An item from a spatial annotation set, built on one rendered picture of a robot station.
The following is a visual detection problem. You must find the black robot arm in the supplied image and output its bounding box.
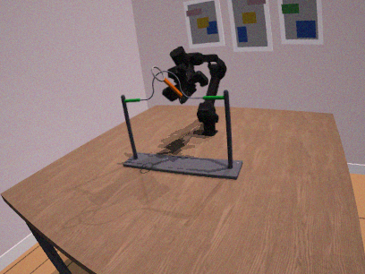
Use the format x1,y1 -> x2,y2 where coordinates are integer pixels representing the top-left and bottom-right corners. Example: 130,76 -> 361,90
168,47 -> 226,136

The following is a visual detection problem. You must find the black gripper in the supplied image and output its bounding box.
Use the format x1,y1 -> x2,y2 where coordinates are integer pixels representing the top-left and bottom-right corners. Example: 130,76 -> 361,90
162,69 -> 208,104

